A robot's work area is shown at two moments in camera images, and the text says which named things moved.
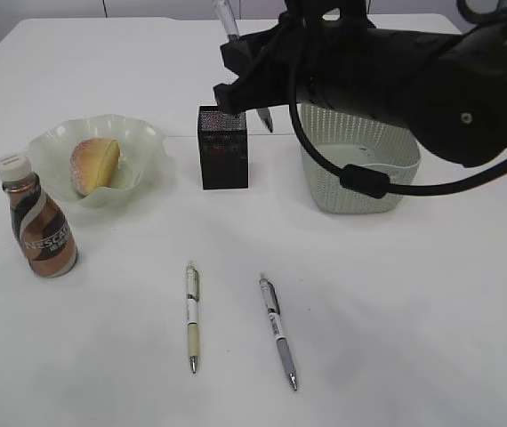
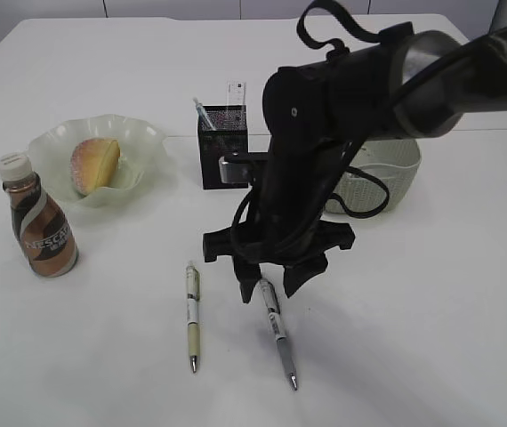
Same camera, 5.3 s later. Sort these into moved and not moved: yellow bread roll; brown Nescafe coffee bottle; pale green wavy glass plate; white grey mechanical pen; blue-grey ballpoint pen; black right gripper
Moved: black right gripper; blue-grey ballpoint pen
Not moved: yellow bread roll; brown Nescafe coffee bottle; white grey mechanical pen; pale green wavy glass plate
